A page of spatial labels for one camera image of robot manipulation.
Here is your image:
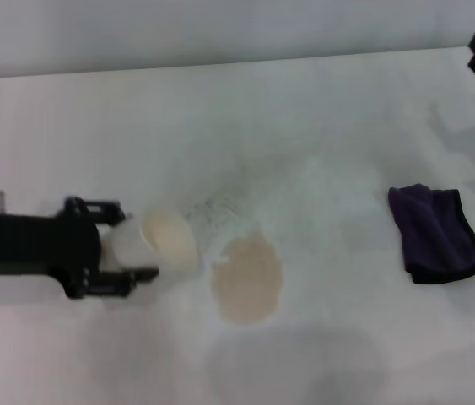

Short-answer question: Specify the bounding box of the purple rag with black trim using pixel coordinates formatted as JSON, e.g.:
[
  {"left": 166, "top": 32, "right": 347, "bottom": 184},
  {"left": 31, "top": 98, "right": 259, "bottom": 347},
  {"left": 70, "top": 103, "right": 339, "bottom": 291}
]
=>
[{"left": 387, "top": 183, "right": 475, "bottom": 285}]

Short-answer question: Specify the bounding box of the white paper cup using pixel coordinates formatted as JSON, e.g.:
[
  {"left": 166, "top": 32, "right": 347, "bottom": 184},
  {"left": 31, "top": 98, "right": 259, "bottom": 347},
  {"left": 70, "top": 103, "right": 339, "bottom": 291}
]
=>
[{"left": 111, "top": 209, "right": 199, "bottom": 271}]

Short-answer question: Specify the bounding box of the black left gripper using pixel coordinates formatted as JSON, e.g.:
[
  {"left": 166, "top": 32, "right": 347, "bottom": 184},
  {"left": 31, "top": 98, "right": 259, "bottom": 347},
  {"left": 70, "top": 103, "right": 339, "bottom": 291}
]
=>
[{"left": 0, "top": 196, "right": 160, "bottom": 300}]

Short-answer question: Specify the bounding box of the brown water stain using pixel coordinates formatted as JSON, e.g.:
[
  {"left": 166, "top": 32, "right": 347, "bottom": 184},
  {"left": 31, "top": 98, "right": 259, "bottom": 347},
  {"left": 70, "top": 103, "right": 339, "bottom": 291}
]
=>
[{"left": 210, "top": 236, "right": 284, "bottom": 326}]

